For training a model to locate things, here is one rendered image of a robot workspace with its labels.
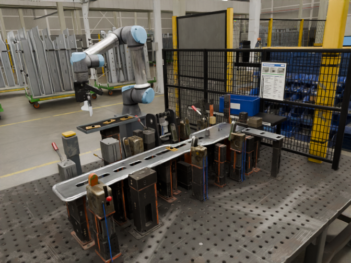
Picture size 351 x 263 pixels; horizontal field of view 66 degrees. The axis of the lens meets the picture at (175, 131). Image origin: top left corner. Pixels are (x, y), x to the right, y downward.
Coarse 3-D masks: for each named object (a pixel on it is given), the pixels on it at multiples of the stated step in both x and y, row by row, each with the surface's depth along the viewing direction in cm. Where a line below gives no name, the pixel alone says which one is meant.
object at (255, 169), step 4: (256, 136) 193; (256, 140) 194; (256, 144) 196; (256, 148) 198; (252, 152) 198; (256, 152) 199; (252, 156) 198; (256, 156) 200; (252, 164) 200; (252, 168) 202; (256, 168) 204
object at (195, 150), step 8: (192, 152) 161; (200, 152) 156; (192, 160) 162; (200, 160) 157; (200, 168) 159; (200, 176) 161; (192, 184) 168; (200, 184) 163; (192, 192) 170; (200, 192) 164; (200, 200) 166
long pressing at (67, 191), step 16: (208, 128) 204; (224, 128) 203; (240, 128) 201; (176, 144) 175; (208, 144) 176; (128, 160) 155; (144, 160) 155; (160, 160) 154; (80, 176) 139; (112, 176) 138; (64, 192) 125; (80, 192) 124
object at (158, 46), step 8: (160, 16) 802; (160, 24) 808; (160, 32) 815; (160, 40) 821; (160, 48) 828; (160, 56) 835; (160, 64) 841; (160, 72) 848; (160, 80) 856; (160, 88) 863
